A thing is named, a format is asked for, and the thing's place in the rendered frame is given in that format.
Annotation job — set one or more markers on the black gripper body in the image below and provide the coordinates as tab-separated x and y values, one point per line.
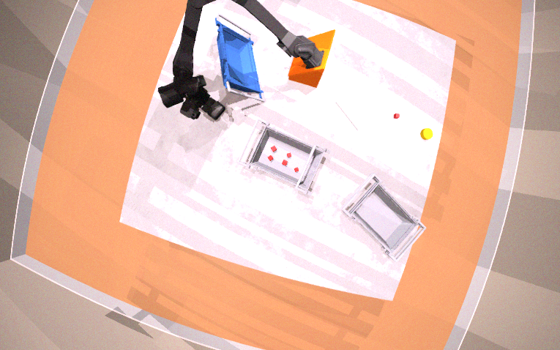
215	110

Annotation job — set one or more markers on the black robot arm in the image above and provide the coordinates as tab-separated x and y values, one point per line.
183	80

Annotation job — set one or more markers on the yellow short cylinder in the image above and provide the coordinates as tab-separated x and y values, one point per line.
426	133

